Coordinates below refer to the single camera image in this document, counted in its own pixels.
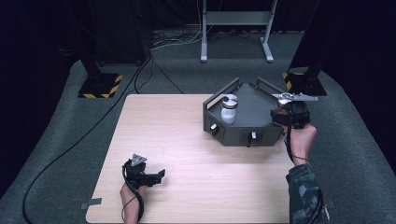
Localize thin black floor cable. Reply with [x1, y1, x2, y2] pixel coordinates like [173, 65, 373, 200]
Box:
[150, 59, 185, 95]

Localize person's left hand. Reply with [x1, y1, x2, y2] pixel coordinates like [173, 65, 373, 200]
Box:
[119, 182, 148, 214]

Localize bundle of floor cables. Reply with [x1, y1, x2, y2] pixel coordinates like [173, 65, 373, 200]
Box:
[150, 23, 206, 51]

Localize clear jar with white powder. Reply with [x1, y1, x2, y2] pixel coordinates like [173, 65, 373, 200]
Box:
[219, 93, 239, 125]

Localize long black floor cable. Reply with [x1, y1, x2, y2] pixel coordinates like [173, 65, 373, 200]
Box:
[21, 54, 153, 224]

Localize dark grey divided tray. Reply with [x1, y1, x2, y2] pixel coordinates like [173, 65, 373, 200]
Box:
[203, 77, 301, 147]

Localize person's right hand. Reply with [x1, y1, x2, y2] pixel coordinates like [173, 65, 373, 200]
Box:
[280, 123, 318, 163]

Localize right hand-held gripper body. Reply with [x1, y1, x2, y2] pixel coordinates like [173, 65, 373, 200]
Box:
[283, 91, 319, 131]

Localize black stand with striped base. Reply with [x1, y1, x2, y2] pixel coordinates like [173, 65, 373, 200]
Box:
[78, 46, 124, 100]
[281, 0, 328, 97]

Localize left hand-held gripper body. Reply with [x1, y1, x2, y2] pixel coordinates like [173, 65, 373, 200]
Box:
[121, 152, 149, 189]

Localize grey metal stand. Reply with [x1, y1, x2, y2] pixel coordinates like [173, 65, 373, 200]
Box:
[200, 0, 279, 63]

